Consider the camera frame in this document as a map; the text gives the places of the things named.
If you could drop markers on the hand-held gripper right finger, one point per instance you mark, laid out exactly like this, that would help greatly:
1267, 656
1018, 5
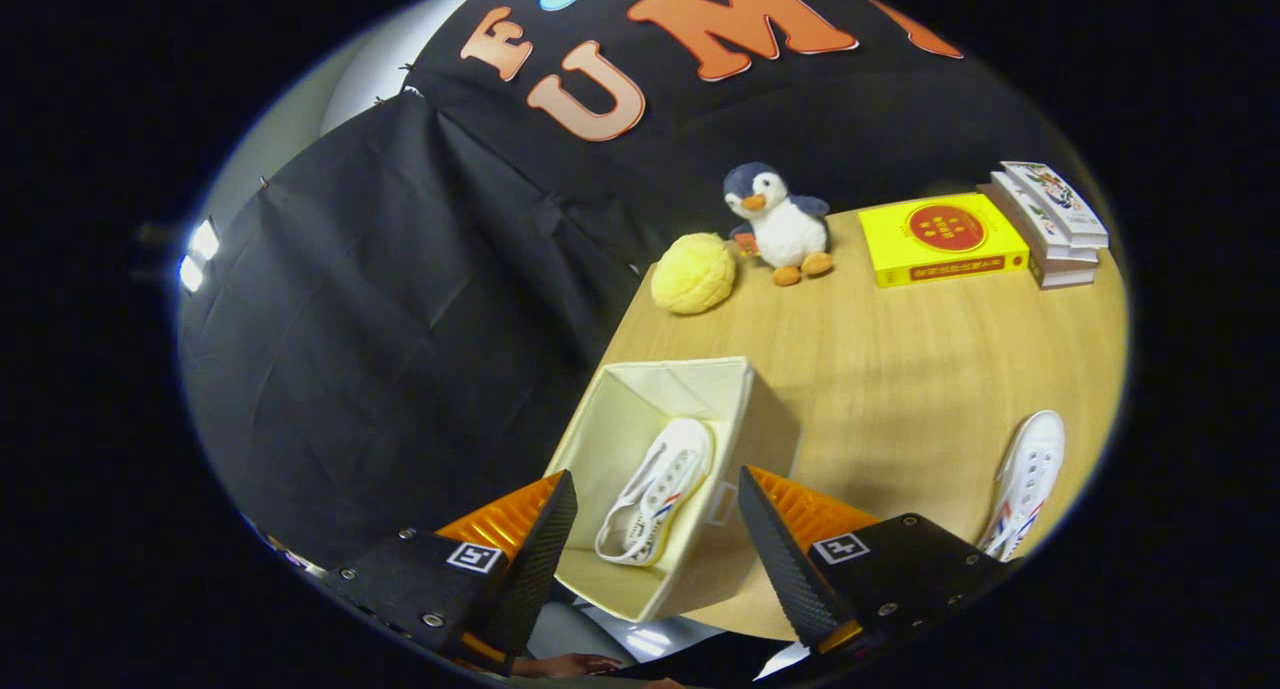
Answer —
785, 569

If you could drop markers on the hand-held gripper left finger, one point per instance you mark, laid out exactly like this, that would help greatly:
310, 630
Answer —
540, 569

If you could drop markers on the penguin plush toy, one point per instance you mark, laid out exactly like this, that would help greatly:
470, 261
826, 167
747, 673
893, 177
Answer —
785, 229

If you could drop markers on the yellow bun plush toy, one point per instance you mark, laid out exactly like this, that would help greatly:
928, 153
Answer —
693, 274

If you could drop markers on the ceiling light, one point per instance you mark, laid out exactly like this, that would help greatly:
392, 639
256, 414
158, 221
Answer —
205, 239

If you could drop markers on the white canvas shoe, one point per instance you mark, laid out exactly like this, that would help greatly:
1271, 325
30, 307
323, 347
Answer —
680, 449
1035, 449

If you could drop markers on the beige fabric storage box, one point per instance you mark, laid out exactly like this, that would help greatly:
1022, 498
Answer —
640, 389

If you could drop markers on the yellow book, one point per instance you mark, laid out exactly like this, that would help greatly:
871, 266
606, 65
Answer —
940, 229

